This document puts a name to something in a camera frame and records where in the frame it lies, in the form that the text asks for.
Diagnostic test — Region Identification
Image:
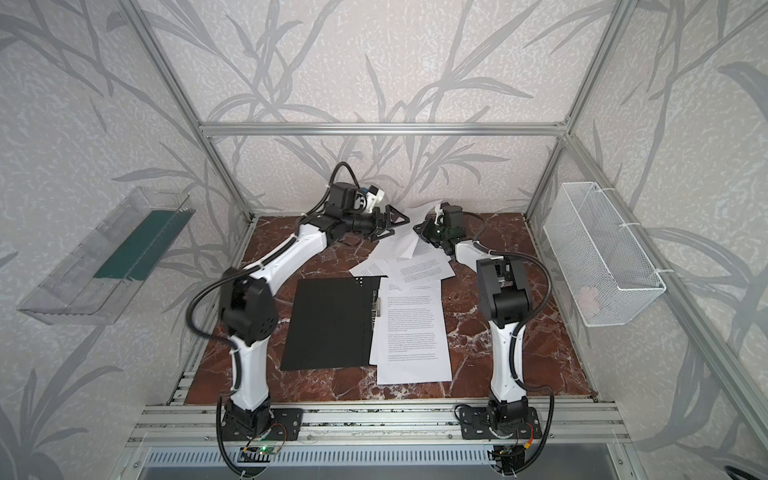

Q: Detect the white printed paper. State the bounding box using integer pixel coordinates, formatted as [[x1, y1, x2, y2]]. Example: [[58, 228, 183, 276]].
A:
[[349, 259, 390, 277], [369, 294, 381, 366], [392, 200, 443, 258], [374, 278, 452, 386]]

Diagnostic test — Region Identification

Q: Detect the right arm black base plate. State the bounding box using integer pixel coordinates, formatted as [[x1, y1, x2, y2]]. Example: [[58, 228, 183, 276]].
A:
[[453, 397, 543, 442]]

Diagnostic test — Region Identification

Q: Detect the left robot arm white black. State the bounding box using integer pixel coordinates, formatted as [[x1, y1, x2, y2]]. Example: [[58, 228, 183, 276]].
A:
[[220, 182, 410, 425]]

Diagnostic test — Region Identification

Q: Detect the right electronics board with wires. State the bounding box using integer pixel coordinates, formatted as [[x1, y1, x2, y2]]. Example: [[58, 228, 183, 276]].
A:
[[490, 390, 555, 478]]

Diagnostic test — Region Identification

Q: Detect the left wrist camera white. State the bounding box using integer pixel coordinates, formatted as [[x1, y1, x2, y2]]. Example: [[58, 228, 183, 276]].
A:
[[353, 185, 385, 214]]

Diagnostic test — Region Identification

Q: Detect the clear plastic wall tray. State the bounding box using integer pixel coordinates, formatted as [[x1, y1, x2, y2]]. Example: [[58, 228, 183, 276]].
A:
[[17, 187, 195, 325]]

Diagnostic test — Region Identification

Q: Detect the aluminium front rail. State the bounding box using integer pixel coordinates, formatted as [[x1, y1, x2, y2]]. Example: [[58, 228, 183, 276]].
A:
[[127, 397, 631, 447]]

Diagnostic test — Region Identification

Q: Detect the blue and black file folder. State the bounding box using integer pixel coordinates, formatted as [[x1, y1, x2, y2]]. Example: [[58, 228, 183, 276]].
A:
[[281, 277, 380, 371]]

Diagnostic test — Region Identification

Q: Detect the white wire mesh basket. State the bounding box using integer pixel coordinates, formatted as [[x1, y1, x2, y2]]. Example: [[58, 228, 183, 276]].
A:
[[544, 182, 666, 327]]

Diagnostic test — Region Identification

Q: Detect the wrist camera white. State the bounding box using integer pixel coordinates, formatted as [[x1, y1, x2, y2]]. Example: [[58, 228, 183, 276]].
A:
[[353, 185, 385, 214], [435, 202, 449, 225]]

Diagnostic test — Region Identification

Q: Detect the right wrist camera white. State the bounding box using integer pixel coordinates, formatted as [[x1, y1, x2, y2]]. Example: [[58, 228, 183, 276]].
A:
[[435, 202, 449, 225]]

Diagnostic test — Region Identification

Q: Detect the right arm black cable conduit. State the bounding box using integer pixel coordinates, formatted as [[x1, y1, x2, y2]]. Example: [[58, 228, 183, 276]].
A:
[[461, 209, 553, 397]]

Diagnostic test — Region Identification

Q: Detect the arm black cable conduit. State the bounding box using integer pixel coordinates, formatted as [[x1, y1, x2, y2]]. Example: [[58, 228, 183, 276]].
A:
[[184, 160, 361, 475], [461, 209, 553, 397]]

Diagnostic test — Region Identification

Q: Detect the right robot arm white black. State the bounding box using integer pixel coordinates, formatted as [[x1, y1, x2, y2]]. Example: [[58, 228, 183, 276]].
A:
[[413, 202, 533, 423]]

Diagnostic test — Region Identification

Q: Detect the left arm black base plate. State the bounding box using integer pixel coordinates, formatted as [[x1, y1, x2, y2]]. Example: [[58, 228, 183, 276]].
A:
[[221, 408, 304, 442]]

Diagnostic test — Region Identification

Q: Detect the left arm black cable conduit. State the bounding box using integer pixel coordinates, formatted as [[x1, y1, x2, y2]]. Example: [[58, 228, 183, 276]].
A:
[[184, 160, 361, 475]]

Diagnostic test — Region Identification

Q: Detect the electronics board with wires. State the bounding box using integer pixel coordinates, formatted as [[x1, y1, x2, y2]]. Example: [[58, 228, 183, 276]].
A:
[[490, 390, 555, 478], [217, 422, 288, 479]]

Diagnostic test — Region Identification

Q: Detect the left electronics board with wires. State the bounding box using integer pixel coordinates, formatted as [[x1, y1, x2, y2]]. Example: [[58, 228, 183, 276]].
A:
[[217, 422, 288, 479]]

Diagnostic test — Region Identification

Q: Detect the aluminium cage frame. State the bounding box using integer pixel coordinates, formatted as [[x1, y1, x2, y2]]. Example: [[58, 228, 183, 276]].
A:
[[119, 1, 767, 446]]

